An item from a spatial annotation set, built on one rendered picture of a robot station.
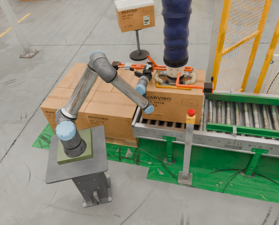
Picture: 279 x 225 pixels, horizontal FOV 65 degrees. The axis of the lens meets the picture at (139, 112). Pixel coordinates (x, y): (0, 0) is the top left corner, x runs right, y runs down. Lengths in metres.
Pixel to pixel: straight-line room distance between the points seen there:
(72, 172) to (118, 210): 0.79
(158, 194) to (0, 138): 2.39
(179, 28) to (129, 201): 1.75
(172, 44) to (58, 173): 1.40
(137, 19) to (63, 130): 2.70
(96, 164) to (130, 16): 2.73
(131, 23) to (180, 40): 2.21
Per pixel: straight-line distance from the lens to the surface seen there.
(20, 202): 2.94
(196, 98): 2.09
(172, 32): 1.86
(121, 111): 2.52
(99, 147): 1.98
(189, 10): 1.86
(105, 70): 1.54
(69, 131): 1.75
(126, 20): 3.99
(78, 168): 1.92
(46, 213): 2.73
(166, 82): 2.13
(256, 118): 2.53
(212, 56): 3.14
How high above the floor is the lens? 2.28
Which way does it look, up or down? 44 degrees down
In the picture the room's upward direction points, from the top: 8 degrees counter-clockwise
